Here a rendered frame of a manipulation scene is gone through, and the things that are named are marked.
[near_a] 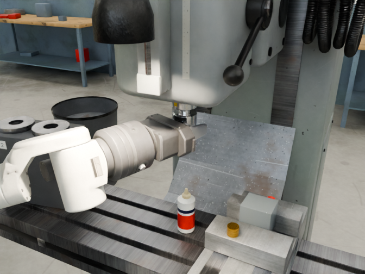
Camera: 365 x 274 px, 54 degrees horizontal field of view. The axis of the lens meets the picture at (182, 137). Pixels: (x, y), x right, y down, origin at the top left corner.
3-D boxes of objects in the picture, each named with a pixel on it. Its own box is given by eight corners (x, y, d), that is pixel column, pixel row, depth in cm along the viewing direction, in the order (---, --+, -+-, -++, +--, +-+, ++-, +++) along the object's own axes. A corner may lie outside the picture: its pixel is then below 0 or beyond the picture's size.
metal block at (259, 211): (268, 240, 68) (271, 214, 66) (237, 231, 71) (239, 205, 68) (275, 225, 72) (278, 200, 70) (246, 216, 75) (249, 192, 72)
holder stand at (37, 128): (69, 211, 91) (58, 138, 82) (-5, 198, 96) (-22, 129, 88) (92, 186, 101) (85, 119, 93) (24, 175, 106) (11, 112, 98)
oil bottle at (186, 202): (190, 236, 82) (190, 194, 78) (174, 230, 84) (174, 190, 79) (197, 225, 85) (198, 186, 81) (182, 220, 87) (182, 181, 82)
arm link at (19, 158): (86, 128, 52) (-12, 151, 50) (101, 186, 54) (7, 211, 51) (88, 124, 59) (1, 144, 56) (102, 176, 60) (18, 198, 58)
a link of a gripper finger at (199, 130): (203, 135, 71) (180, 144, 67) (204, 120, 70) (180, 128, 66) (209, 138, 70) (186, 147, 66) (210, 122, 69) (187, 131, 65)
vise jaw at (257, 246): (283, 276, 62) (285, 258, 60) (203, 248, 68) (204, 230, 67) (291, 254, 67) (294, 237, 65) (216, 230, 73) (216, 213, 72)
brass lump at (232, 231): (236, 239, 65) (237, 231, 64) (224, 235, 66) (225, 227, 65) (240, 232, 66) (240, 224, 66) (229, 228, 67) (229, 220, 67)
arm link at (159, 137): (196, 119, 62) (140, 138, 55) (195, 168, 66) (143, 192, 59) (151, 101, 71) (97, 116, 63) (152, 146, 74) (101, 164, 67)
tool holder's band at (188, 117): (184, 123, 66) (184, 118, 66) (167, 116, 69) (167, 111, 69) (202, 116, 69) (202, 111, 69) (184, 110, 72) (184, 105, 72)
